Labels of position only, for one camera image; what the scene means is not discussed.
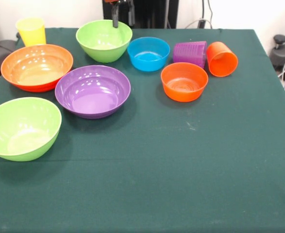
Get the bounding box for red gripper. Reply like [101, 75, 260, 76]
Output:
[103, 0, 135, 28]

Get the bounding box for purple plastic bowl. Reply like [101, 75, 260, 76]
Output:
[54, 65, 132, 119]

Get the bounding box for lime green plastic bowl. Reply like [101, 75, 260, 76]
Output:
[0, 97, 62, 162]
[75, 19, 134, 64]

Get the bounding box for small orange plastic bowl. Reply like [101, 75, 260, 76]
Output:
[160, 62, 209, 103]

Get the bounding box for blue plastic bowl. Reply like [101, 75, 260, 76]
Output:
[127, 36, 171, 72]

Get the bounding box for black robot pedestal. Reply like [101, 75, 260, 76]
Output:
[102, 0, 179, 29]

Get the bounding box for yellow plastic cup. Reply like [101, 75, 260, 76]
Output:
[15, 17, 47, 47]

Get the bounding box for grey cable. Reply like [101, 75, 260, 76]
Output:
[184, 18, 213, 29]

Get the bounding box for purple plastic cup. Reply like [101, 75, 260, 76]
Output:
[173, 40, 207, 69]

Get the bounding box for black office chair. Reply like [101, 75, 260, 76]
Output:
[0, 18, 19, 78]

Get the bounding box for wide orange plastic bowl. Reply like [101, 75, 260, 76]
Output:
[0, 44, 74, 93]

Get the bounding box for dark green tablecloth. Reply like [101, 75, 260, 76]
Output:
[0, 27, 285, 233]

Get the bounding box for black hanging cable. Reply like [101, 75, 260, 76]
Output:
[206, 0, 215, 20]

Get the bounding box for orange plastic cup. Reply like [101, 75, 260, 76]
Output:
[206, 41, 239, 78]

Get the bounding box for black stand with knob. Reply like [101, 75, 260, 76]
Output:
[269, 34, 285, 71]

